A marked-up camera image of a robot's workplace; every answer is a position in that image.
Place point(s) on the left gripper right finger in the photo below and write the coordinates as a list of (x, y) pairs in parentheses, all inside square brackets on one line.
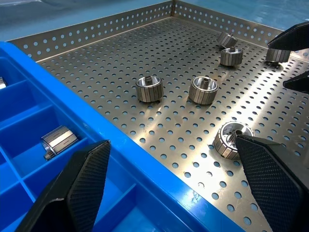
[(272, 183)]

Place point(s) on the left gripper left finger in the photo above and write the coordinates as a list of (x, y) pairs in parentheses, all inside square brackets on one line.
[(79, 188)]

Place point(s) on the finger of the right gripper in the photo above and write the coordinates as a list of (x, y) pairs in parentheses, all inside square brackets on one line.
[(294, 37), (300, 83)]

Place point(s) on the blue compartment tray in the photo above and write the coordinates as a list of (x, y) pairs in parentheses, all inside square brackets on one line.
[(135, 169)]

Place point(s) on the perforated metal tray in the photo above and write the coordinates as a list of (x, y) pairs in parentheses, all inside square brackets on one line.
[(243, 96)]

